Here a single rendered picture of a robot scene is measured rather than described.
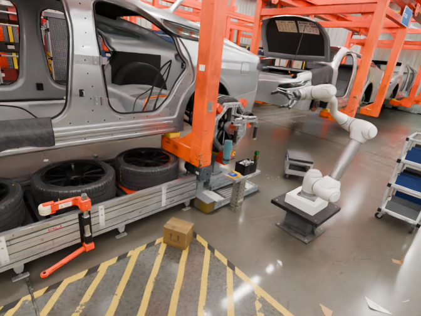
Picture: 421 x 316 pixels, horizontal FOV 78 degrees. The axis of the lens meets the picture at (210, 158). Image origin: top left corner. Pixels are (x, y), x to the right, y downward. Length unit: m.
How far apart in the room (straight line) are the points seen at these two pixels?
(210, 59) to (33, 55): 2.41
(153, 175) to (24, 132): 1.08
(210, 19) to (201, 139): 1.03
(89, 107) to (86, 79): 0.23
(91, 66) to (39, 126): 0.61
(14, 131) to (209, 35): 1.67
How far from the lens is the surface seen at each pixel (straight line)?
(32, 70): 4.09
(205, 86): 2.42
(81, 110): 2.46
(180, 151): 2.81
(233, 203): 2.92
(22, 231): 2.19
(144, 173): 2.57
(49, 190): 2.36
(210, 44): 2.40
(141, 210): 2.51
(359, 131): 2.49
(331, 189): 2.49
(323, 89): 2.14
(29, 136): 2.38
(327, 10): 6.59
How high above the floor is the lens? 1.59
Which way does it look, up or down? 22 degrees down
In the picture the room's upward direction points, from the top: 6 degrees clockwise
